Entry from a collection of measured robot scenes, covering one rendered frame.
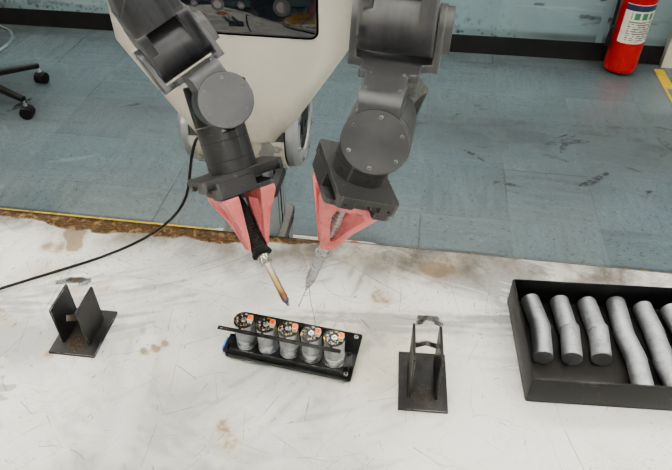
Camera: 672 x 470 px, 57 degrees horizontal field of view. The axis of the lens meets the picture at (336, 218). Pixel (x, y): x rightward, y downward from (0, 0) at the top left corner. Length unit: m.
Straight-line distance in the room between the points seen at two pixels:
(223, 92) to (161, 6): 0.12
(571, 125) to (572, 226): 0.68
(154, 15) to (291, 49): 0.32
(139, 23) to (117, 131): 2.08
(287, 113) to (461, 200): 1.34
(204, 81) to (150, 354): 0.37
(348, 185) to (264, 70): 0.44
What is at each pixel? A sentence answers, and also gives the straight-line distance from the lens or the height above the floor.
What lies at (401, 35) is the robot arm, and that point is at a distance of 0.54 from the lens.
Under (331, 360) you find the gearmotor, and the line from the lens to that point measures 0.75.
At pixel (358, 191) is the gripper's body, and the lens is 0.59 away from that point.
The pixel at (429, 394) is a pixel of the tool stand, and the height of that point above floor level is 0.75.
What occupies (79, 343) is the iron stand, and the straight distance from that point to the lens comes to 0.87.
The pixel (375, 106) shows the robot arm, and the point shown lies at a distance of 0.49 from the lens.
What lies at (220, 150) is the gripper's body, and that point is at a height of 0.99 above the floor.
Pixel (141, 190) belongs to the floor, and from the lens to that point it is 2.39.
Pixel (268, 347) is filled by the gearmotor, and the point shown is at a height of 0.78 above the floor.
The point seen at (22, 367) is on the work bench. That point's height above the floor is 0.75.
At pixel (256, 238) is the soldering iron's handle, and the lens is 0.75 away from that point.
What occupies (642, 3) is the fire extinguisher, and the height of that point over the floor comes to 0.36.
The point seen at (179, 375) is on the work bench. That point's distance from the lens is 0.80.
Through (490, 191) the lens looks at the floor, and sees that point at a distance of 2.34.
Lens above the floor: 1.38
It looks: 40 degrees down
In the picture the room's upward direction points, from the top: straight up
